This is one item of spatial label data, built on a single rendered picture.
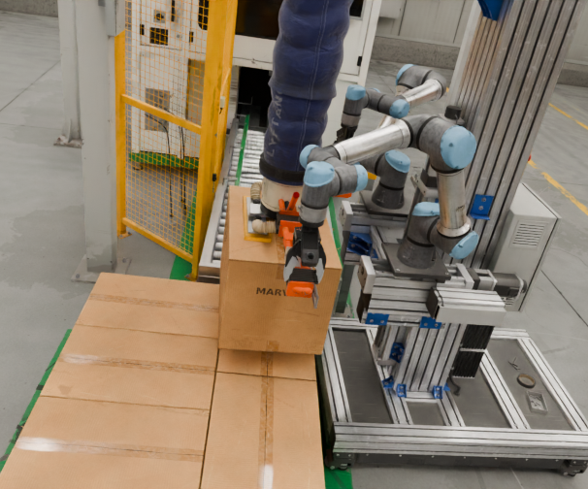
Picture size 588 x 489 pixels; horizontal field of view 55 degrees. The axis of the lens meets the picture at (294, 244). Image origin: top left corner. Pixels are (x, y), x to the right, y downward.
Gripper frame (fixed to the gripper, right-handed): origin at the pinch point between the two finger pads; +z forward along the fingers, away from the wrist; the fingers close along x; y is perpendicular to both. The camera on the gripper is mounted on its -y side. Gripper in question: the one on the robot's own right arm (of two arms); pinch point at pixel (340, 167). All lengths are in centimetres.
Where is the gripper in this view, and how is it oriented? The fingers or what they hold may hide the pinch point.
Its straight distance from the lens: 248.3
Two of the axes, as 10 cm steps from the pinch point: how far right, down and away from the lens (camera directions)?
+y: 1.0, 4.8, -8.7
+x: 9.8, 0.8, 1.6
